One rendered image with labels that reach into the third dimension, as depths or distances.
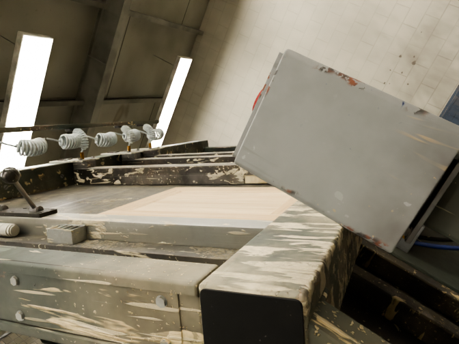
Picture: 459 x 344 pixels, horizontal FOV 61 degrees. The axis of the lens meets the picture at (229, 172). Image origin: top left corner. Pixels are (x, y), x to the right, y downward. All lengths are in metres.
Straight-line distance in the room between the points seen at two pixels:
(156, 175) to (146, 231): 0.76
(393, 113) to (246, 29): 6.32
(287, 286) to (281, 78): 0.21
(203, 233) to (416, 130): 0.46
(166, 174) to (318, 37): 5.00
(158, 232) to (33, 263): 0.25
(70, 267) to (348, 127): 0.38
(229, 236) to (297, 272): 0.26
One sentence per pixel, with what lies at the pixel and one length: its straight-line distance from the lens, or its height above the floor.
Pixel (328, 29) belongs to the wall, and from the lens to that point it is 6.25.
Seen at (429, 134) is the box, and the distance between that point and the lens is 0.35.
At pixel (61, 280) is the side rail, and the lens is 0.58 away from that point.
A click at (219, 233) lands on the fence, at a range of 0.70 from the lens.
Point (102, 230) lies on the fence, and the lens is 0.85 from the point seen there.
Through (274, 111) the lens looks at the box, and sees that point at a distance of 0.37.
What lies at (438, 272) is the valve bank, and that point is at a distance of 0.67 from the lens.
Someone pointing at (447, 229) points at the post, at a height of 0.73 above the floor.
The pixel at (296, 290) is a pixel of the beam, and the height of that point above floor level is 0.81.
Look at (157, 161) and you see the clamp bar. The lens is 1.90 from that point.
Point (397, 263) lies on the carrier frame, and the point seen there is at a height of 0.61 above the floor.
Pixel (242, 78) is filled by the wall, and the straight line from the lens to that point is 6.59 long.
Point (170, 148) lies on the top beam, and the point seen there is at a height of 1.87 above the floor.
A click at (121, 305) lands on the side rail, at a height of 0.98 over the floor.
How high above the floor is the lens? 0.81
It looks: 17 degrees up
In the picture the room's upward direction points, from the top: 60 degrees counter-clockwise
